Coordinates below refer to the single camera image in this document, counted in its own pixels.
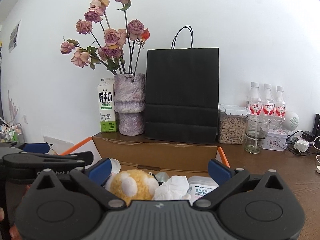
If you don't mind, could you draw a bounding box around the white round speaker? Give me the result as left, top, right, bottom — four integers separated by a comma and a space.
283, 111, 299, 131

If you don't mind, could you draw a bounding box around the black paper shopping bag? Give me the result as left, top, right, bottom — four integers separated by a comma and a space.
144, 41, 220, 145

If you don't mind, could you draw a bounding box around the white tin box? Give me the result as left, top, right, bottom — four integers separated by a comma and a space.
262, 129, 288, 151

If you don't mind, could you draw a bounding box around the purple textured vase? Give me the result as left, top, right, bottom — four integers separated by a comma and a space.
114, 74, 145, 136

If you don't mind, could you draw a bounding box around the white yellow plush toy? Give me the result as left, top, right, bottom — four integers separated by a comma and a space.
104, 170, 159, 206

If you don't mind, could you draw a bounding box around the white power adapter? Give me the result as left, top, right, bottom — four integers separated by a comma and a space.
293, 140, 310, 152

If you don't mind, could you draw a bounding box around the cotton swab plastic box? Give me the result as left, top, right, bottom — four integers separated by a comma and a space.
188, 176, 219, 205

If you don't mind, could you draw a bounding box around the dried pink rose bouquet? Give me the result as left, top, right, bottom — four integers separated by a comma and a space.
60, 0, 150, 76

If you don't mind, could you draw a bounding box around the white board with sticker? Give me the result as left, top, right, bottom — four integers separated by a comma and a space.
43, 136, 74, 155

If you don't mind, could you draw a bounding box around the green white milk carton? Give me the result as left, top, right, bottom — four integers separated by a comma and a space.
97, 77, 119, 133

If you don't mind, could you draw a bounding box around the red orange cardboard box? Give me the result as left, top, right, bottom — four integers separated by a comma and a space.
63, 133, 230, 178

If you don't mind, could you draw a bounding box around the black power strip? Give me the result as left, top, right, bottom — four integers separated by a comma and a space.
287, 113, 320, 156

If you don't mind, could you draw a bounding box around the right water bottle red label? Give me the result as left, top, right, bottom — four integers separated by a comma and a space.
274, 86, 286, 127

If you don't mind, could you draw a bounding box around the clear jar of seeds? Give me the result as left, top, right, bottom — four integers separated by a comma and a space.
218, 105, 249, 145

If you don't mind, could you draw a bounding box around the empty clear glass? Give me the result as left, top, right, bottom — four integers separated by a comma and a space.
245, 115, 271, 154

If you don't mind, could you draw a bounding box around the crumpled white tissue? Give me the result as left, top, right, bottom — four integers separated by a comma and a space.
153, 176, 191, 201

